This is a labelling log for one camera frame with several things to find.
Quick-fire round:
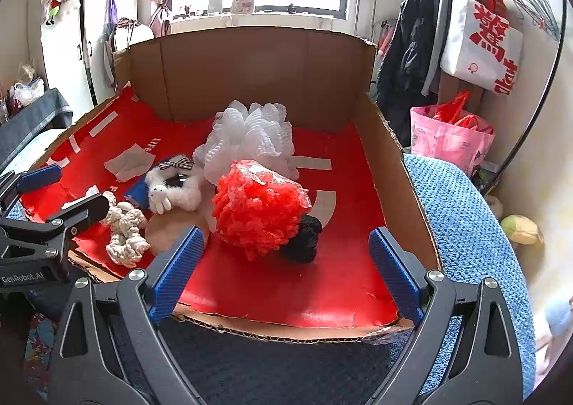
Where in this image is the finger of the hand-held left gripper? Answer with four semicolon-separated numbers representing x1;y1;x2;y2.
0;192;110;260
0;164;63;209

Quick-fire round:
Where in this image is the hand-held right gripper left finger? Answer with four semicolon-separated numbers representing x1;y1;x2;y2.
53;226;207;405

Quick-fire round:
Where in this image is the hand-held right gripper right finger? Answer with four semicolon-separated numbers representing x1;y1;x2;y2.
368;227;525;405

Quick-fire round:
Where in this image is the cream crocheted scrunchie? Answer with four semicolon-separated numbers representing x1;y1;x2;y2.
99;191;151;267

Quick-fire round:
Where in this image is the white tissue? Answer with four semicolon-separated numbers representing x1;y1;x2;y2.
104;144;156;182
60;185;101;211

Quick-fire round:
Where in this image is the white fluffy bunny scrunchie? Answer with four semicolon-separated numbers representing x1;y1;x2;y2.
145;155;203;214

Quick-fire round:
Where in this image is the black scrunchie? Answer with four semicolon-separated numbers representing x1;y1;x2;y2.
280;214;323;265

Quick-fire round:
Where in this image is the red foam net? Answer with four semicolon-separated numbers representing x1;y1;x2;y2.
211;159;310;261

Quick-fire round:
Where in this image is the white mesh bath sponge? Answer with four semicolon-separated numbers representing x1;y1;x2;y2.
192;100;300;184

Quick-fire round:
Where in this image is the cardboard box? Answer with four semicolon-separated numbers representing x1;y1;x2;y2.
9;26;442;340

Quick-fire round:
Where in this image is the beige round pad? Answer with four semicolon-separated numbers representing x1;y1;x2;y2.
144;203;215;254

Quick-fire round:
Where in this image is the dark grey cloth cover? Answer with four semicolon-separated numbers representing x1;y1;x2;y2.
0;88;74;173

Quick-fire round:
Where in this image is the group of small bottles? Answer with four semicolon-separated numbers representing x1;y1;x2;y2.
0;87;19;123

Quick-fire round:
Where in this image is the blue textured blanket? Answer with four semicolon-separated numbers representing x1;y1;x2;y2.
9;156;538;405

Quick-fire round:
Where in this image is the clear plastic bag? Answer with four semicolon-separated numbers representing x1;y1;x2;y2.
13;78;45;105

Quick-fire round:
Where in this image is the yellow green plush toy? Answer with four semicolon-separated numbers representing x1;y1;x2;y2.
500;214;544;247

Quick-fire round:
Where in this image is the white wardrobe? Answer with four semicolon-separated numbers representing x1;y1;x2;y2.
27;0;140;108

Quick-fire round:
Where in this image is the pink shopping bag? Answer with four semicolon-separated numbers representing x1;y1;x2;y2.
410;105;495;177

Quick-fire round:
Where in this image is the red plastic bag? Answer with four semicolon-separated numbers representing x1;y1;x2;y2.
432;91;493;132

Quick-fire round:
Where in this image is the white display bust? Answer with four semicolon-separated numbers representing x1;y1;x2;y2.
104;19;155;87

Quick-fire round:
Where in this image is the hanging plush toy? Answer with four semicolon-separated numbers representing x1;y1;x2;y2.
41;0;85;26

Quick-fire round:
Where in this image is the black jacket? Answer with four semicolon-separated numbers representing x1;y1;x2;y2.
374;0;442;148

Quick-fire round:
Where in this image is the grey hooded garment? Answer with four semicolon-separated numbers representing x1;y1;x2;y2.
421;0;455;96

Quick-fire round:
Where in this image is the white bag with red print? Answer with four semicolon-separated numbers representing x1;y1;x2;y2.
440;0;524;96

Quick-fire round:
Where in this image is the black clothes rack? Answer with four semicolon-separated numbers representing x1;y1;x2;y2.
409;0;567;195

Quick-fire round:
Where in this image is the metal crutch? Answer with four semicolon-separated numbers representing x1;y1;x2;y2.
353;0;383;41

